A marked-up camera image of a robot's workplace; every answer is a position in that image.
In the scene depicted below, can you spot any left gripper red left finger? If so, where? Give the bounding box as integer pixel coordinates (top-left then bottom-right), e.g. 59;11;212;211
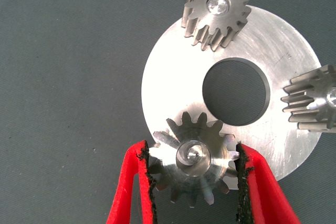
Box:
106;140;158;224

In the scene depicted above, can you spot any round metal carrier plate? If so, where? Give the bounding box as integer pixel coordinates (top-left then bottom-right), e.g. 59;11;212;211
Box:
141;5;322;190

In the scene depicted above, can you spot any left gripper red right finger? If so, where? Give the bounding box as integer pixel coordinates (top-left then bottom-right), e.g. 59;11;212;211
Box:
235;142;302;224

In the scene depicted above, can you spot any steel planetary gear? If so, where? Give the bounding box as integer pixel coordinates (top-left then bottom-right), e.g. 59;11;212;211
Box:
181;0;252;52
280;64;336;133
146;111;241;208

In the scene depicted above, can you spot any dark grey table cloth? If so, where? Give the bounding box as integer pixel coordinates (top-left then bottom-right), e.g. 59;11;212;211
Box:
0;0;336;224

